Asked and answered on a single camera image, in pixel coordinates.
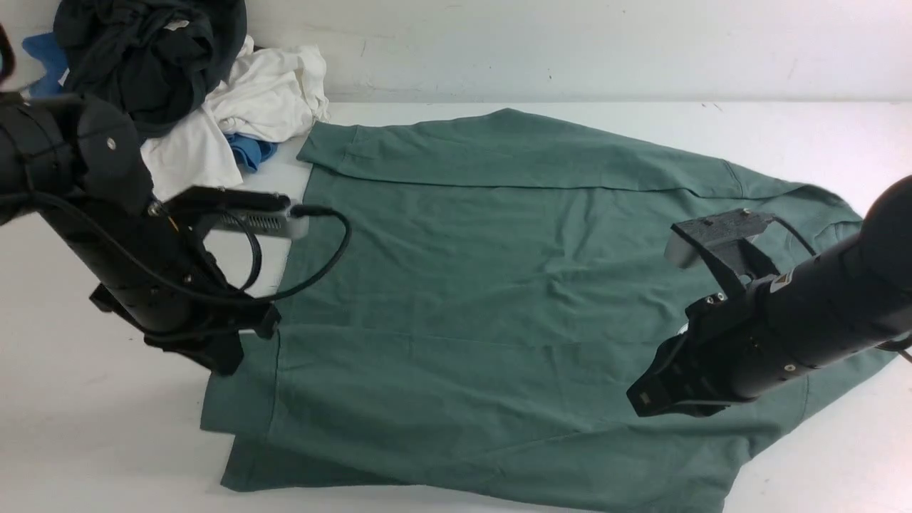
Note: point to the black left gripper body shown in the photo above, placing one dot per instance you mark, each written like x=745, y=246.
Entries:
x=208, y=335

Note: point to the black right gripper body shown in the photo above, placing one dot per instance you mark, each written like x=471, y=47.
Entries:
x=720, y=356

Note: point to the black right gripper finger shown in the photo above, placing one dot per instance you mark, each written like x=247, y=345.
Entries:
x=655, y=394

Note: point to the green long-sleeved shirt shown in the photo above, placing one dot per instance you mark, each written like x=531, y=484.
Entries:
x=505, y=284

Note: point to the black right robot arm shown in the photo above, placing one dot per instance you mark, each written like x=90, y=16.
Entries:
x=768, y=327

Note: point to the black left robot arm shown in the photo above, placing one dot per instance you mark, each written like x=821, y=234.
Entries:
x=75, y=161

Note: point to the white crumpled shirt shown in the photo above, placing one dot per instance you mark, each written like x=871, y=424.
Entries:
x=272, y=95

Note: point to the black crumpled garment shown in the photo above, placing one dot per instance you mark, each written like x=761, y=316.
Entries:
x=154, y=60

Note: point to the blue crumpled garment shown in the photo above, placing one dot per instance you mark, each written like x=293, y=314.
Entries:
x=249, y=151

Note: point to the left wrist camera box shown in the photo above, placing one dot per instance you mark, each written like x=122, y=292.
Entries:
x=266, y=214

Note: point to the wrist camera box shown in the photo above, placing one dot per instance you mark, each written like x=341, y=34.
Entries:
x=266, y=214
x=724, y=244

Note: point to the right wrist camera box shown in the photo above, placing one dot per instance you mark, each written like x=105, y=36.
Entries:
x=724, y=244

